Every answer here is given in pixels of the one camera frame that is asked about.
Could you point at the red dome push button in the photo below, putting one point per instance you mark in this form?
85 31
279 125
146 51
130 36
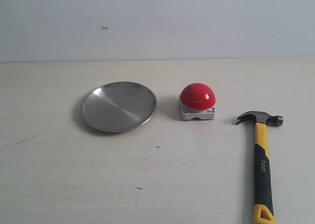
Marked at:
197 101

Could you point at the yellow black claw hammer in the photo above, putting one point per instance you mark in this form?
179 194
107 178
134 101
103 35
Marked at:
263 204

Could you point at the round stainless steel plate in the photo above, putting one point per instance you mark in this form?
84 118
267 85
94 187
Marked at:
118 106

